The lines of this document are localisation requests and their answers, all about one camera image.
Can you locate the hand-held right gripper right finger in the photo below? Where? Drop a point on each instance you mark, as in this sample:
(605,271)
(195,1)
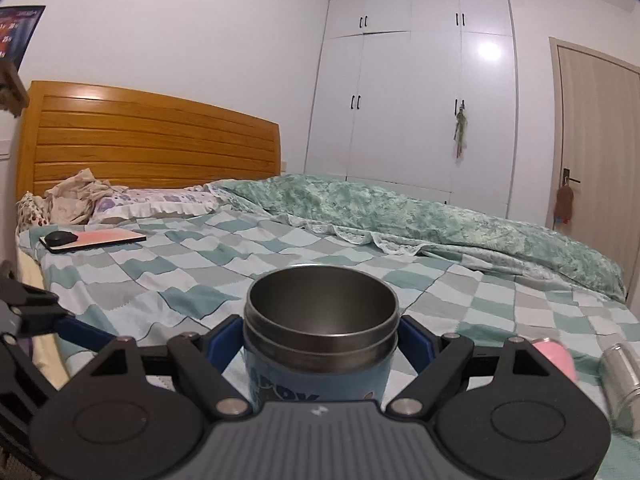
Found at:
(412,342)

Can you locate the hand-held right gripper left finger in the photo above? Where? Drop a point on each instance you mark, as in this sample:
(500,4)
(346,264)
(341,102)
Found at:
(231,342)

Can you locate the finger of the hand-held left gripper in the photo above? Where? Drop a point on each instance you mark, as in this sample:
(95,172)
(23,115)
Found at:
(85,332)

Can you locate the blue steel-lined cup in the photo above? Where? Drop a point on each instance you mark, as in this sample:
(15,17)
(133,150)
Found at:
(320,365)

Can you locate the pink cup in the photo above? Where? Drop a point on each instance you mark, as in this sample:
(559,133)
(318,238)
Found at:
(556,357)

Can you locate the checkered bed sheet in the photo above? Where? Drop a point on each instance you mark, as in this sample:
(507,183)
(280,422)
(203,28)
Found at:
(210,270)

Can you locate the pink mouse pad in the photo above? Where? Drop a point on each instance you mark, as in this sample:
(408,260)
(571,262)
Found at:
(100,239)

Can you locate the black computer mouse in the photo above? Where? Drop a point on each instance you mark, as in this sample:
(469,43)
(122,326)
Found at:
(61,238)

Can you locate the green floral quilt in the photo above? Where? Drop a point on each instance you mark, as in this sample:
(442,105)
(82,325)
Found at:
(450,225)

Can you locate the red dotted pillow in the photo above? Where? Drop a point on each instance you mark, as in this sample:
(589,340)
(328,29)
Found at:
(32,212)

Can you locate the beige crumpled clothes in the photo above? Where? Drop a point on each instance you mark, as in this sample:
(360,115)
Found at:
(75,197)

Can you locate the purple floral pillow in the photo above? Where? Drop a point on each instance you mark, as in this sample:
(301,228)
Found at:
(150,202)

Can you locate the wooden bed headboard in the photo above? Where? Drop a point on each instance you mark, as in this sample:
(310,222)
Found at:
(150,140)

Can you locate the green hanging tassel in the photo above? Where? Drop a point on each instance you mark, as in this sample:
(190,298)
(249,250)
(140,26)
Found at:
(460,132)

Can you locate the white wardrobe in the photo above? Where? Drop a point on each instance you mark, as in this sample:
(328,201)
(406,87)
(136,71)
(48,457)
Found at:
(415,95)

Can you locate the beige room door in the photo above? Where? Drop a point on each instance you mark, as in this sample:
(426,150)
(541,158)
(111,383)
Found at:
(595,160)

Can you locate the dark wall poster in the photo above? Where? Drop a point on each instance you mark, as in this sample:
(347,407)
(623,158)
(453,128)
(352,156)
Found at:
(15,35)

